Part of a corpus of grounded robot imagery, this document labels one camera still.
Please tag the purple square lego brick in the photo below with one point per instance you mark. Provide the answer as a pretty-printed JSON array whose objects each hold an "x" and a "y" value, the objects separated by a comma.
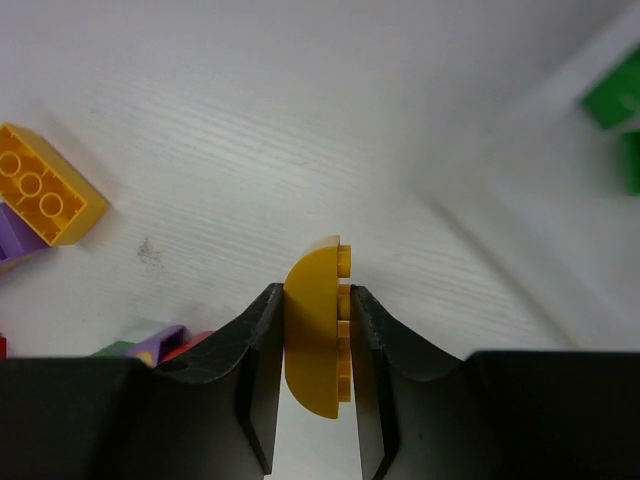
[{"x": 19, "y": 243}]

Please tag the red lego atop small stack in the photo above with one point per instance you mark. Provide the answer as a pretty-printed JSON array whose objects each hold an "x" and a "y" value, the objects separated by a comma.
[{"x": 3, "y": 347}]

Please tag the red half-round lego brick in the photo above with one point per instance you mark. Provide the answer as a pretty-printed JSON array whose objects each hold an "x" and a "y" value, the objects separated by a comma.
[{"x": 194, "y": 340}]

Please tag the green half-round lego brick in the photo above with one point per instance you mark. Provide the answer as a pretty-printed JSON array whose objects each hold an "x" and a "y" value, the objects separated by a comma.
[{"x": 119, "y": 348}]

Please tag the yellow half-round lego brick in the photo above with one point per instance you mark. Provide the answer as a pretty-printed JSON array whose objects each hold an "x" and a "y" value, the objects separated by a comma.
[{"x": 317, "y": 312}]

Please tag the clear plastic divided tray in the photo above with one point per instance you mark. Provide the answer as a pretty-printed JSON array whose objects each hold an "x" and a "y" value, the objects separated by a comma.
[{"x": 538, "y": 189}]

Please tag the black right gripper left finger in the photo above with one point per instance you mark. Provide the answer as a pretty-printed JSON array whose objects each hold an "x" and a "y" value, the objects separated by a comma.
[{"x": 208, "y": 413}]

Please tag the purple butterfly lego brick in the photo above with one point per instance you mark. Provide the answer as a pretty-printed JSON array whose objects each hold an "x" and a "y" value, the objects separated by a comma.
[{"x": 155, "y": 348}]

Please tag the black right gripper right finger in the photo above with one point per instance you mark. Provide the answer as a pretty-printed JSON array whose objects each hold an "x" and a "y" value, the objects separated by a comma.
[{"x": 425, "y": 414}]

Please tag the green lego brick in tray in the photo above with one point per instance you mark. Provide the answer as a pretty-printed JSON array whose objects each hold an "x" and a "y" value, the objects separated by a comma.
[{"x": 614, "y": 98}]

